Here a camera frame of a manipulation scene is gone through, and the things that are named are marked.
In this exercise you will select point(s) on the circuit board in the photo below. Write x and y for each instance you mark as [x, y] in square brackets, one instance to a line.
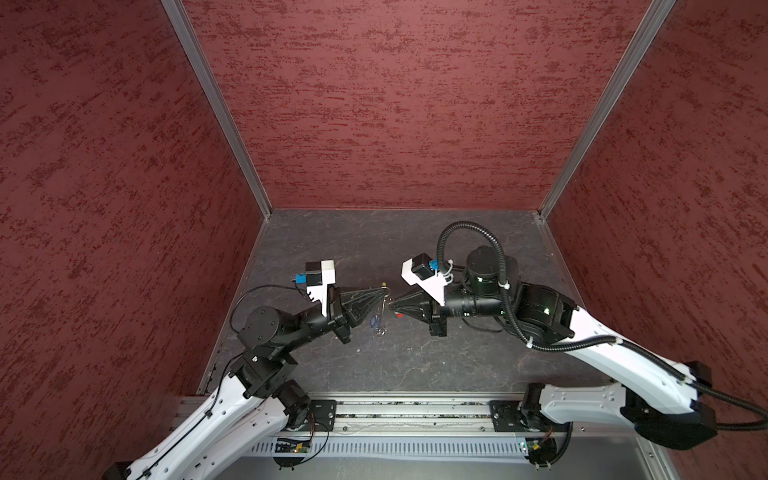
[541, 452]
[293, 446]

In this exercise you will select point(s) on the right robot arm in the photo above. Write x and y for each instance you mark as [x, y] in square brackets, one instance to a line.
[652, 398]

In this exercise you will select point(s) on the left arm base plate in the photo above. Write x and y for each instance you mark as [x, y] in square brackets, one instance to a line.
[321, 413]

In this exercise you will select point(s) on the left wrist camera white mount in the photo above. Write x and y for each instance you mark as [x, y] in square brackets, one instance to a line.
[316, 281]

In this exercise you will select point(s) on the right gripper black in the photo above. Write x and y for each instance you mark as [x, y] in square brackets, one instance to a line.
[436, 315]

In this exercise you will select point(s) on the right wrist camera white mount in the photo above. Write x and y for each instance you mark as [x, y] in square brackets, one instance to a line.
[423, 271]

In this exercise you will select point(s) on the white slotted cable duct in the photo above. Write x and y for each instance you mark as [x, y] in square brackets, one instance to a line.
[400, 448]

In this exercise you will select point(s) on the left aluminium corner post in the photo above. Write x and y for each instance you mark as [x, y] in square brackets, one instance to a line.
[193, 50]

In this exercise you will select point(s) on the left circuit board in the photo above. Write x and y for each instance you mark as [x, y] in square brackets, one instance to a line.
[293, 446]

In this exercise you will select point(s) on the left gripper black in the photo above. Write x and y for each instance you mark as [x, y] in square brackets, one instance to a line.
[337, 316]

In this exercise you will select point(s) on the aluminium mounting rail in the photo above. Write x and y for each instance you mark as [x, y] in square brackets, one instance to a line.
[416, 415]

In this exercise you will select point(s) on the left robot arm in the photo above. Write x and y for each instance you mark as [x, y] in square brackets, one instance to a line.
[256, 397]

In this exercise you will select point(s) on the right aluminium corner post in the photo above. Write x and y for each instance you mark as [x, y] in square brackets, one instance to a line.
[643, 37]

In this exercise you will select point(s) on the aluminium corner post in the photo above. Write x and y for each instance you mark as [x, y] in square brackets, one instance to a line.
[193, 50]
[643, 37]

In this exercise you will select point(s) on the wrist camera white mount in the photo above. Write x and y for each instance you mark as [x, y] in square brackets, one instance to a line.
[316, 281]
[423, 271]

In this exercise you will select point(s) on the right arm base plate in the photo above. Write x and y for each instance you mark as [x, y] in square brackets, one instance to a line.
[506, 417]

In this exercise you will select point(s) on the right circuit board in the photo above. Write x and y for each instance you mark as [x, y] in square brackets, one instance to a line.
[541, 452]

